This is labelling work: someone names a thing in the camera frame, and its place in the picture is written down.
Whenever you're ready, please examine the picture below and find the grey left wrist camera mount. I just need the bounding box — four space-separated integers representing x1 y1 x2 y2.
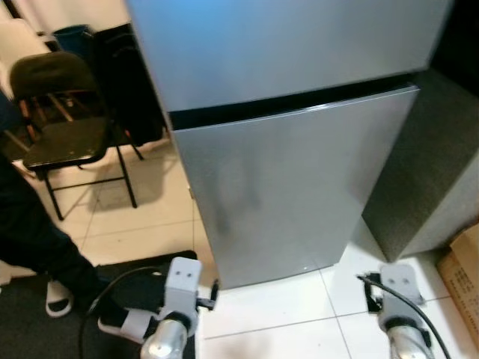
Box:
159 257 201 321

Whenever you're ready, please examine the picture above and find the silver fridge body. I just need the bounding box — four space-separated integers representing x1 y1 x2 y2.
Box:
166 73 417 132

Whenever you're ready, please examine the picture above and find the person in dark clothes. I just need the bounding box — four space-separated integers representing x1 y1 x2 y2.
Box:
0 90 124 330

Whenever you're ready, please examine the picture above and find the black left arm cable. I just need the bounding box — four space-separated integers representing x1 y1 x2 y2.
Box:
79 266 167 359

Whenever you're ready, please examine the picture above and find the printed cardboard box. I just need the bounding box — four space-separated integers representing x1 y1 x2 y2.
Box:
436 224 479 349

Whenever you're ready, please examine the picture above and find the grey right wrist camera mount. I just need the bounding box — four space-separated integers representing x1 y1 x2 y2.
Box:
376 263 426 334

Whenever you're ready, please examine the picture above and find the black foam mat stack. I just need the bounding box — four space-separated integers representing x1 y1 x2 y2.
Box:
90 22 167 147

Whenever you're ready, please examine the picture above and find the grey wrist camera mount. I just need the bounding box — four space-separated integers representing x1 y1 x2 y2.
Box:
376 263 426 334
159 257 201 321

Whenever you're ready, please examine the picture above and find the white slipper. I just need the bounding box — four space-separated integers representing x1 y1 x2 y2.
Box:
97 307 154 345
45 280 74 319

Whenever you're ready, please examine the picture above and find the dark blue bucket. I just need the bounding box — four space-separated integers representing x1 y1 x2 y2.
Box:
52 25 96 61

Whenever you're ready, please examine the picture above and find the black folding chair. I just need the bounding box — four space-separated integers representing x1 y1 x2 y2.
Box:
9 51 143 221

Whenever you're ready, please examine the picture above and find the large silver fridge door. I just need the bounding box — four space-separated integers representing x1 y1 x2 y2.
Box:
171 84 420 291

